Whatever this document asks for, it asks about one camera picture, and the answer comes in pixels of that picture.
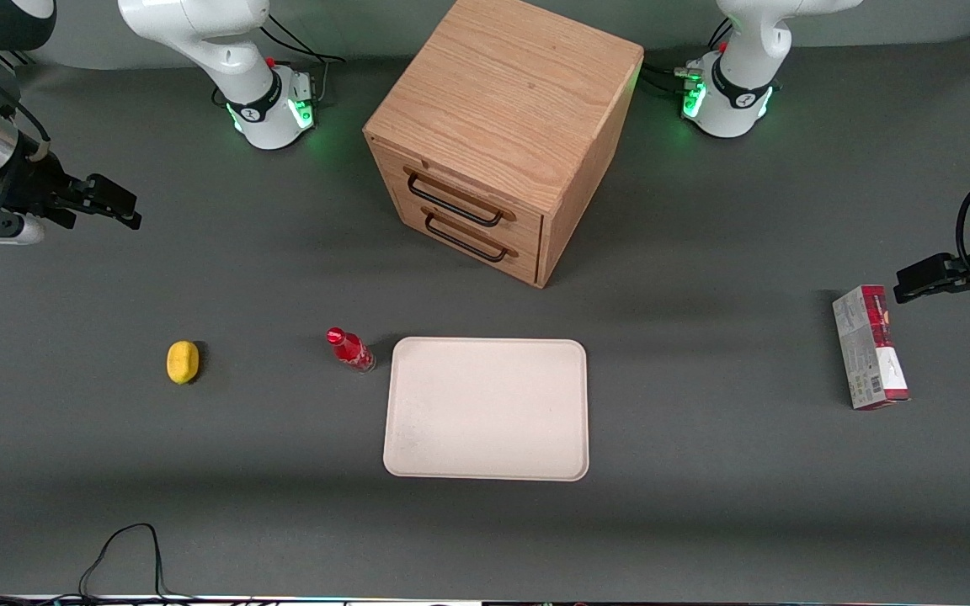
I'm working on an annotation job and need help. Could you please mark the black arm base cables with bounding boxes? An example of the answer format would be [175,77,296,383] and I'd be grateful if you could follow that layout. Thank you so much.
[641,15,735,95]
[259,12,348,109]

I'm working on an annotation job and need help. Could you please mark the black left arm base cables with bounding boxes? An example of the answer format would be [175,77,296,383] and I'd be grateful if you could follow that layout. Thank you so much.
[641,15,735,95]

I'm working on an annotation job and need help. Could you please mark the black drawer handle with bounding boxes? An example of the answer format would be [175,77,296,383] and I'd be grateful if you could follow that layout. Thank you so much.
[405,168,517,228]
[424,210,520,263]

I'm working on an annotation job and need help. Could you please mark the black cable on table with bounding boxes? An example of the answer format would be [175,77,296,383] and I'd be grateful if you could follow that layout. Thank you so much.
[0,523,200,606]

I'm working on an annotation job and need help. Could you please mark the beige rectangular tray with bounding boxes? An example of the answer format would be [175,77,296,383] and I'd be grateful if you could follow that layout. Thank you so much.
[383,337,590,482]

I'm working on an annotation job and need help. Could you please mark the red plaid carton box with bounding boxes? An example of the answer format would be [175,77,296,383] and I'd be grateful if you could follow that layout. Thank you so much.
[832,284,911,412]

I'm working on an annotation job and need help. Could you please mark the black right arm base cables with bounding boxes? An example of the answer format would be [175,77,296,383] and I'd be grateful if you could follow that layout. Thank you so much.
[259,12,348,109]

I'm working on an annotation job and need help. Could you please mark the red coke bottle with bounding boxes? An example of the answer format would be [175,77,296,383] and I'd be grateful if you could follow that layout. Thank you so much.
[327,327,376,373]

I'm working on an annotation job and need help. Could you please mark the wooden drawer cabinet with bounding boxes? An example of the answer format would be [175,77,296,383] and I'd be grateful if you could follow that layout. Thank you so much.
[363,0,645,290]

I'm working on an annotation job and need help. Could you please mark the yellow lemon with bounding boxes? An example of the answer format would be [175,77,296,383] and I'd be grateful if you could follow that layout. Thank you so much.
[167,341,200,385]

